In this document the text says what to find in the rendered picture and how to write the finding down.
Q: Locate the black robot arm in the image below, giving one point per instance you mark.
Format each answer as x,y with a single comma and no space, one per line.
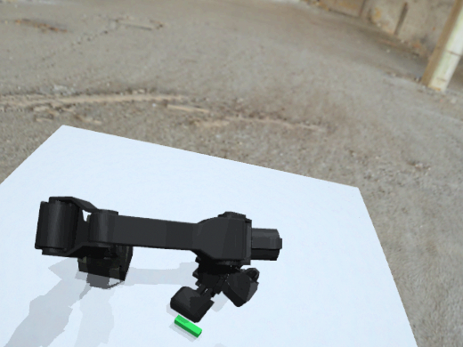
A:
227,239

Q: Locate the green rectangular post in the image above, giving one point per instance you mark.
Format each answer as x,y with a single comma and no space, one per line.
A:
188,326

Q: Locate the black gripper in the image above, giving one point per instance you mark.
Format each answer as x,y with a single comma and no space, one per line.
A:
194,304

